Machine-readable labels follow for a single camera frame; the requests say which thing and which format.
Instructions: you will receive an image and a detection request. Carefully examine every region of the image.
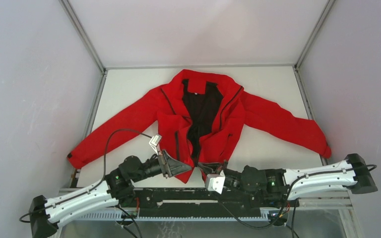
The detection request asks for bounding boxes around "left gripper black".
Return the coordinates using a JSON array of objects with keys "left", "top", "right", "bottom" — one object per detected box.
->
[{"left": 131, "top": 149, "right": 191, "bottom": 182}]

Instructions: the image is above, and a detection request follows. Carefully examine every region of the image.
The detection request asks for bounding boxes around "red jacket black lining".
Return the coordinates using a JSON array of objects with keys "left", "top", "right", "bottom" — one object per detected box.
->
[{"left": 67, "top": 69, "right": 331, "bottom": 169}]

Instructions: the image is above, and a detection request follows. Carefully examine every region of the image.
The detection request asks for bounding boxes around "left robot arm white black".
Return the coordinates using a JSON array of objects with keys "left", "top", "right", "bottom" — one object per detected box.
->
[{"left": 28, "top": 151, "right": 192, "bottom": 238}]

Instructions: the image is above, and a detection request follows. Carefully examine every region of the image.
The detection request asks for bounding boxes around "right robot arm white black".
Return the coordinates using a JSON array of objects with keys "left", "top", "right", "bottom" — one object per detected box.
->
[{"left": 198, "top": 153, "right": 378, "bottom": 206}]

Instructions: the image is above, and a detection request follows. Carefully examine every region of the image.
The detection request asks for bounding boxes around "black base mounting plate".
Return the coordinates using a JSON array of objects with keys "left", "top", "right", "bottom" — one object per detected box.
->
[{"left": 118, "top": 187, "right": 300, "bottom": 218}]

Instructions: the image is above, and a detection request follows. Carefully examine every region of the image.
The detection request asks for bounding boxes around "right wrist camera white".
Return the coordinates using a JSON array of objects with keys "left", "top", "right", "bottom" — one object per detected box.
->
[{"left": 205, "top": 172, "right": 226, "bottom": 194}]

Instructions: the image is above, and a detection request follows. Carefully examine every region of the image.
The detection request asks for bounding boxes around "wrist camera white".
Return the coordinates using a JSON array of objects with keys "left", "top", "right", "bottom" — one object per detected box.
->
[
  {"left": 149, "top": 134, "right": 162, "bottom": 155},
  {"left": 205, "top": 172, "right": 226, "bottom": 194}
]

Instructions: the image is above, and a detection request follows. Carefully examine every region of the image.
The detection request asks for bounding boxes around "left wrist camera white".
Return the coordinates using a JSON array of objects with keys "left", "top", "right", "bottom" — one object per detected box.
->
[{"left": 149, "top": 134, "right": 162, "bottom": 155}]

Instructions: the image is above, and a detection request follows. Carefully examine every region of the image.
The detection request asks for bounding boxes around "white slotted cable duct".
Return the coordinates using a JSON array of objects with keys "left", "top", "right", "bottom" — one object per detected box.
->
[{"left": 84, "top": 210, "right": 276, "bottom": 222}]

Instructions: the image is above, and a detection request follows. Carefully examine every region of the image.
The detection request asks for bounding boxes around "left camera black cable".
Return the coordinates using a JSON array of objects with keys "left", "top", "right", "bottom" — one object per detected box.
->
[{"left": 19, "top": 128, "right": 153, "bottom": 224}]

